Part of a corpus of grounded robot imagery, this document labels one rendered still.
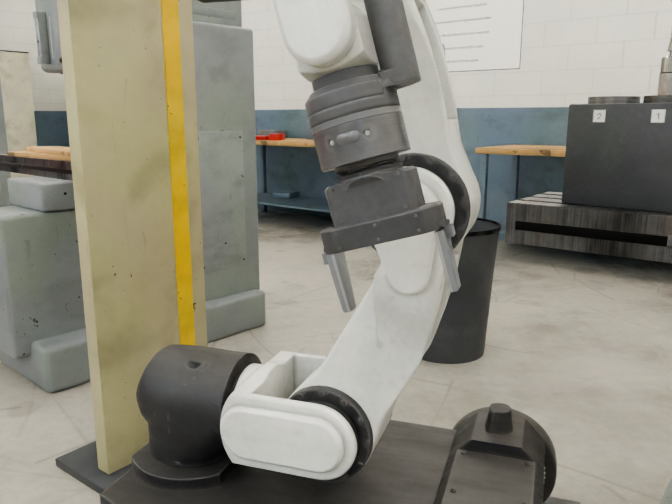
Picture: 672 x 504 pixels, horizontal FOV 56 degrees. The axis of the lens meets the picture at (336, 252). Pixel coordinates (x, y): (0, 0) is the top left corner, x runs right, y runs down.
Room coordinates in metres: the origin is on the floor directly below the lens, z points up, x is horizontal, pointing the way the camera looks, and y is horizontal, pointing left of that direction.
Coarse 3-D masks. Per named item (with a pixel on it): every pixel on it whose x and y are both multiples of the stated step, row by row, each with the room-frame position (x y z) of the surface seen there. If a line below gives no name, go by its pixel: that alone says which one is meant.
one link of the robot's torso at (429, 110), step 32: (352, 0) 0.79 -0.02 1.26; (416, 0) 0.84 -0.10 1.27; (416, 32) 0.77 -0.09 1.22; (416, 96) 0.79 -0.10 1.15; (448, 96) 0.87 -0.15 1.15; (416, 128) 0.79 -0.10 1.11; (448, 128) 0.78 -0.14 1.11; (416, 160) 0.77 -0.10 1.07; (448, 160) 0.77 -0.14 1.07; (480, 192) 0.86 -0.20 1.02
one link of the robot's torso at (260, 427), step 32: (288, 352) 0.99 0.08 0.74; (256, 384) 0.86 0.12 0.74; (288, 384) 0.96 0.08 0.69; (224, 416) 0.83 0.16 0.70; (256, 416) 0.81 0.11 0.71; (288, 416) 0.80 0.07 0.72; (320, 416) 0.79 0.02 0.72; (256, 448) 0.81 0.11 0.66; (288, 448) 0.79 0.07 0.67; (320, 448) 0.78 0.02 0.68; (352, 448) 0.77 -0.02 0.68
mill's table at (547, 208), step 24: (552, 192) 1.38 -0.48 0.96; (528, 216) 1.19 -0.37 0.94; (552, 216) 1.16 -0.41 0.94; (576, 216) 1.13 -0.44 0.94; (600, 216) 1.11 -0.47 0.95; (624, 216) 1.08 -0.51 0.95; (648, 216) 1.06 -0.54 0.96; (528, 240) 1.19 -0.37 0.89; (552, 240) 1.16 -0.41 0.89; (576, 240) 1.13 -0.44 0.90; (600, 240) 1.11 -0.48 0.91; (624, 240) 1.08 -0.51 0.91; (648, 240) 1.06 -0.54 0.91
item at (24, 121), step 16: (0, 64) 7.88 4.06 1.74; (16, 64) 8.03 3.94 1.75; (16, 80) 8.02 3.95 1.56; (16, 96) 8.00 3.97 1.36; (16, 112) 7.98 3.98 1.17; (32, 112) 8.14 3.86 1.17; (16, 128) 7.97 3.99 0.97; (32, 128) 8.13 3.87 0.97; (16, 144) 7.95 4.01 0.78; (32, 144) 8.11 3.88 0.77; (16, 176) 7.92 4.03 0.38; (32, 176) 8.08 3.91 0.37
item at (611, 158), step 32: (608, 96) 1.17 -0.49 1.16; (576, 128) 1.19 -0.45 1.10; (608, 128) 1.15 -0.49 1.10; (640, 128) 1.11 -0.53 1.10; (576, 160) 1.19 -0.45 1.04; (608, 160) 1.14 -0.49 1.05; (640, 160) 1.11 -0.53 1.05; (576, 192) 1.18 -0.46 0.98; (608, 192) 1.14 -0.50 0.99; (640, 192) 1.10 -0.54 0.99
